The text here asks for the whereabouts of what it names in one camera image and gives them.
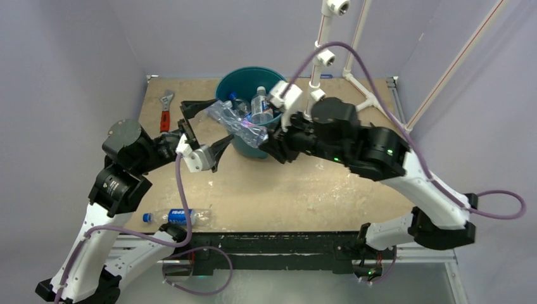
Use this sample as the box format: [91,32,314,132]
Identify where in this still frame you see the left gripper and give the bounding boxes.
[135,98,234,173]

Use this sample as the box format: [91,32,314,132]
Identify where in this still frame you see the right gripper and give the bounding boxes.
[260,105,348,165]

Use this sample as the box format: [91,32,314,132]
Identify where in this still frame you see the small clear bottle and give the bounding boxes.
[205,100,269,148]

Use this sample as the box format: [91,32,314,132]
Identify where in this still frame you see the Pepsi bottle blue cap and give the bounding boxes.
[228,92,251,118]

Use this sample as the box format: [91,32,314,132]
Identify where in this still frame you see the clear bottle blue-orange label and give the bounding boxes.
[251,86,274,125]

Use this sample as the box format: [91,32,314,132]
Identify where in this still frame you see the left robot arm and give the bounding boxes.
[35,99,232,303]

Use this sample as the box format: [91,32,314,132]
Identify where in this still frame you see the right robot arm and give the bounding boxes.
[260,97,477,258]

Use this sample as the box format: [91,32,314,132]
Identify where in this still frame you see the white PVC pipe stand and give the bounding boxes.
[303,0,350,121]

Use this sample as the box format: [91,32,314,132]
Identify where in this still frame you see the Pepsi bottle near base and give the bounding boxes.
[142,208,212,227]

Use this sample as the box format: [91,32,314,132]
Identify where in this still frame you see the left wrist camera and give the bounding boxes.
[176,143,216,173]

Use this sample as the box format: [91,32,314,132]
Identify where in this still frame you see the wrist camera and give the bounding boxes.
[176,143,216,173]
[268,80,303,132]

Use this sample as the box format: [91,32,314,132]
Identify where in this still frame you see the red handled adjustable wrench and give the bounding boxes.
[160,90,175,133]

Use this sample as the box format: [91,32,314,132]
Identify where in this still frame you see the white pipe on wall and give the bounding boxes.
[341,0,414,133]

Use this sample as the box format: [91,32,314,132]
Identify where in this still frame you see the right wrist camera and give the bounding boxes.
[268,80,303,132]

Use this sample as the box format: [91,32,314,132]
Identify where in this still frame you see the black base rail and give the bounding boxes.
[172,231,378,276]

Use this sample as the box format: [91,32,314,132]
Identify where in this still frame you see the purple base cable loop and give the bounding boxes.
[161,246,234,298]

